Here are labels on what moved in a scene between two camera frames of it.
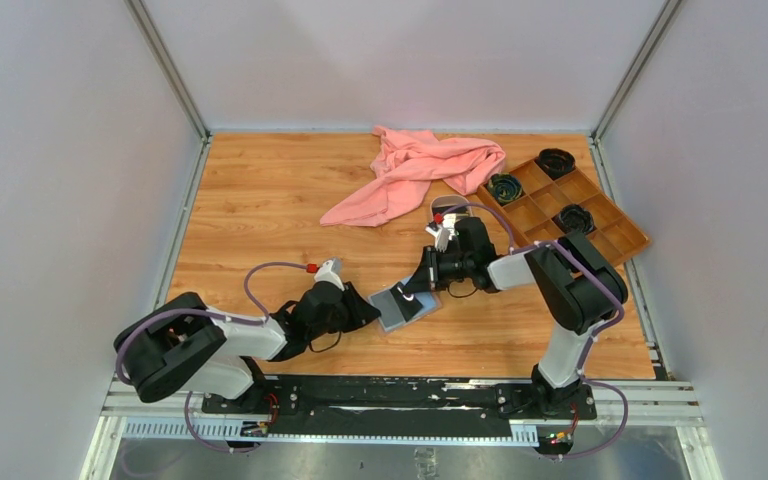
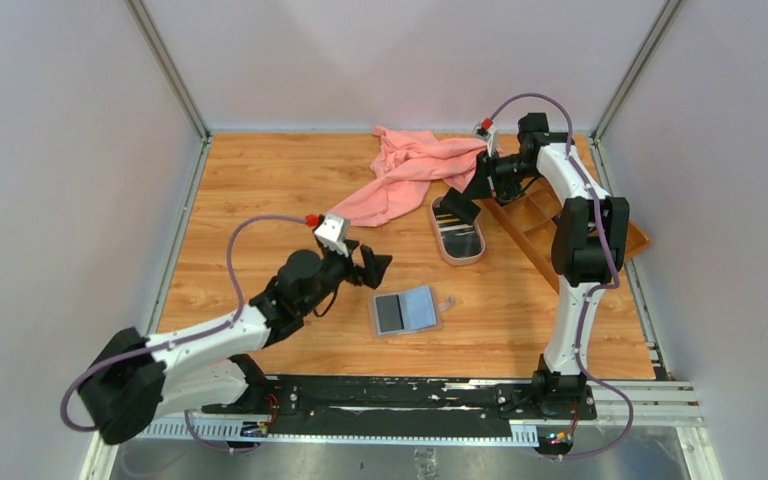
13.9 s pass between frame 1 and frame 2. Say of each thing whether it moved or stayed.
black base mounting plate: stayed
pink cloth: stayed
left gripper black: moved
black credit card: stayed
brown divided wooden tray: stayed
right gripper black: moved
